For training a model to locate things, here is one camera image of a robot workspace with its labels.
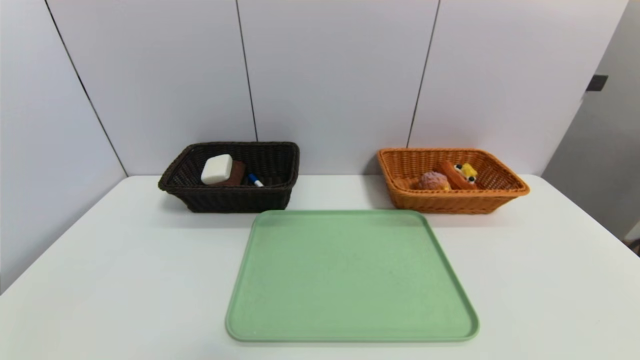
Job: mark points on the blue and white marker pen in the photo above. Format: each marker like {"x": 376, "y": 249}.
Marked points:
{"x": 255, "y": 180}

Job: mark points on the brown towel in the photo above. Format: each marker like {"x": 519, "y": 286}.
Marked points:
{"x": 237, "y": 173}

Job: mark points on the white soap bar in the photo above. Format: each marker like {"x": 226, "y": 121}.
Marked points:
{"x": 217, "y": 169}

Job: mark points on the pink brown cream puff bun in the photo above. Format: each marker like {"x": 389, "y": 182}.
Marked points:
{"x": 433, "y": 180}

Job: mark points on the orange fruit tart boat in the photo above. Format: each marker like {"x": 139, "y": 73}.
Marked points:
{"x": 462, "y": 175}

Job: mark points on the dark brown wicker basket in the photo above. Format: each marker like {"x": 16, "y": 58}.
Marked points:
{"x": 235, "y": 200}

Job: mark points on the orange wicker basket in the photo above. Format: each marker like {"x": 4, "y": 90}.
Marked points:
{"x": 450, "y": 201}

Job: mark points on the light green plastic tray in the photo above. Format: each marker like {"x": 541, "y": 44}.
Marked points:
{"x": 350, "y": 280}

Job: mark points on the dark grey wall plate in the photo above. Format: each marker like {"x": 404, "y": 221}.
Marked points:
{"x": 597, "y": 83}

